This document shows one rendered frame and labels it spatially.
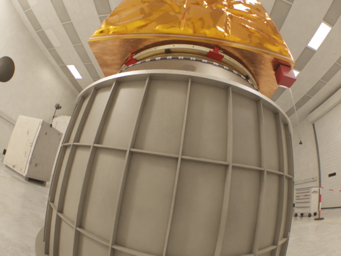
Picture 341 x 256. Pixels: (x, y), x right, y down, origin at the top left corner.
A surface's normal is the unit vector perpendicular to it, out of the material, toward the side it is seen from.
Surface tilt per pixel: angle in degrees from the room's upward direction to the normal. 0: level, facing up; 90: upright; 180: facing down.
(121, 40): 180
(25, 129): 90
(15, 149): 90
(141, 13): 91
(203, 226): 90
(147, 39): 180
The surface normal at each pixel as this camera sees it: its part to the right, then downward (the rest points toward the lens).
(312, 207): 0.16, -0.37
